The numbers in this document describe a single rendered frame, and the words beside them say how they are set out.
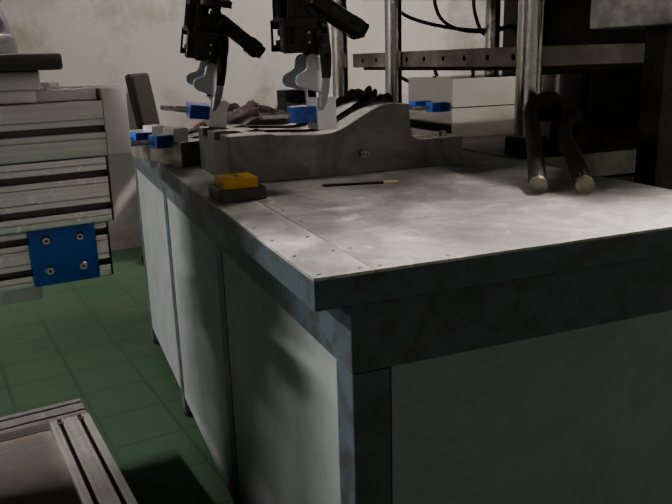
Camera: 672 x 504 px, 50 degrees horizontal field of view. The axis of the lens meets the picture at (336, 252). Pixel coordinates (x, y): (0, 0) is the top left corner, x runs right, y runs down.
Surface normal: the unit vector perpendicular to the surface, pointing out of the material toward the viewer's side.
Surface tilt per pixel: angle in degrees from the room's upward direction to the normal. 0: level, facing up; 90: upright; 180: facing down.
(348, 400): 90
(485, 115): 90
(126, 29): 90
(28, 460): 0
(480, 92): 90
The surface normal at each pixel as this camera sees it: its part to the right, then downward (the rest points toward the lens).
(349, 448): -0.93, 0.12
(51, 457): -0.03, -0.97
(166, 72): 0.51, 0.21
